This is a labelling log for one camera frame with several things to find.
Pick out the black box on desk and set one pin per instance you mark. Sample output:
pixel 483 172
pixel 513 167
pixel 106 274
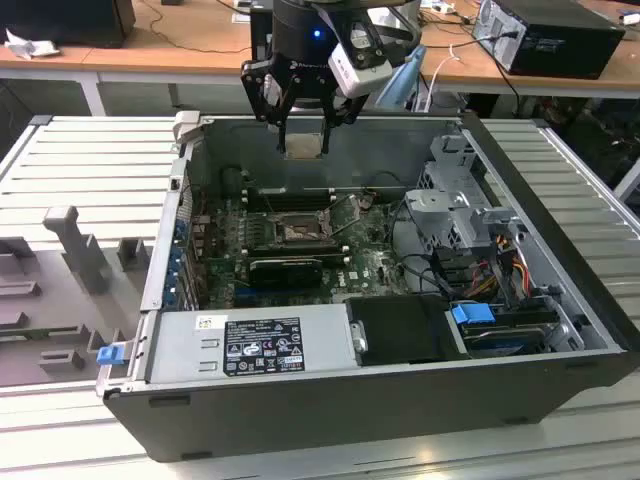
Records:
pixel 65 20

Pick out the large black PC tower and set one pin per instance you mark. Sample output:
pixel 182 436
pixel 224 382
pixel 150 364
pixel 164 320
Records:
pixel 565 45

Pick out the RAM slot with white clips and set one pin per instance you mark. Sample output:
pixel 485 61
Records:
pixel 300 201
pixel 300 191

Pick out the black plastic shroud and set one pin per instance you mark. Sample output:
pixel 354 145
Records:
pixel 400 325

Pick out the grey metal drive cage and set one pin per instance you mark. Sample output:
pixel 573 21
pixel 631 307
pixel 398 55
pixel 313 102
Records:
pixel 435 205

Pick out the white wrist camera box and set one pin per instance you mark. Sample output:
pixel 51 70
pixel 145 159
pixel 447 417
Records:
pixel 360 75

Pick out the crumpled white paper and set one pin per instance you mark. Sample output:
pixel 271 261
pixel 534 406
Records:
pixel 30 47

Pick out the silver square CPU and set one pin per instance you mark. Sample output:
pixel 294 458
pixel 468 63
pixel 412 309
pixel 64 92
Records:
pixel 302 146

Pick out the grey power supply with label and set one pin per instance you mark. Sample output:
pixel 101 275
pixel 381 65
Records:
pixel 190 350

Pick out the wooden desk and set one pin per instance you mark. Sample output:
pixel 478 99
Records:
pixel 200 25
pixel 550 83

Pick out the blue plastic case latch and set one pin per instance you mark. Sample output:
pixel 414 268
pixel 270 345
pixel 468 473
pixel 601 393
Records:
pixel 109 355

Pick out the green motherboard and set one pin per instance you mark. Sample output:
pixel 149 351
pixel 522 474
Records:
pixel 370 270

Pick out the CPU socket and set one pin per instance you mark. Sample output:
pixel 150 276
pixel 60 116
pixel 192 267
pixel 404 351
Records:
pixel 297 231

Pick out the grey parts rack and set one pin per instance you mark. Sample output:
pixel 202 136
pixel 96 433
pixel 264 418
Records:
pixel 65 280

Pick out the blue expansion slot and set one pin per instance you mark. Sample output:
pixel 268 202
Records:
pixel 244 291

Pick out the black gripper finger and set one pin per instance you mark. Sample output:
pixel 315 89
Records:
pixel 257 90
pixel 345 110

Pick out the small black PC tower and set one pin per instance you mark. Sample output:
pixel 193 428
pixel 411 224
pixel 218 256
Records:
pixel 260 35

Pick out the thin metal locking lever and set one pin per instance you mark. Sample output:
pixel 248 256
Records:
pixel 333 201
pixel 267 200

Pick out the pale blue teach pendant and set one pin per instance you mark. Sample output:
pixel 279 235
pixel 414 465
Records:
pixel 402 80

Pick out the open black PC case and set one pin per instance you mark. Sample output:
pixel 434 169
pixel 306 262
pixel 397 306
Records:
pixel 325 415

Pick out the hard disk in blue carrier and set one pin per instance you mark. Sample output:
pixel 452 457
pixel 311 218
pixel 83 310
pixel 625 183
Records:
pixel 472 315

